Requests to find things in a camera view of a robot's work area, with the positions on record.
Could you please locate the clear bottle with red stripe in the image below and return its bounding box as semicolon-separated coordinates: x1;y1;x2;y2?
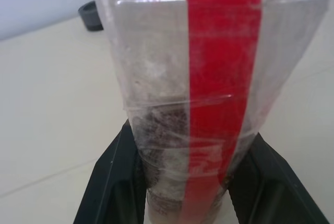
92;0;331;224

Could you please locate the dark grey round tape roll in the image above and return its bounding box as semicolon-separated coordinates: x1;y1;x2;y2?
77;0;104;32

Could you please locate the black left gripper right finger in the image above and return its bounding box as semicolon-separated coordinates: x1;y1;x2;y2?
226;132;331;224

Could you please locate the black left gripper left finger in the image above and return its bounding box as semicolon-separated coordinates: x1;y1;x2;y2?
73;119;147;224

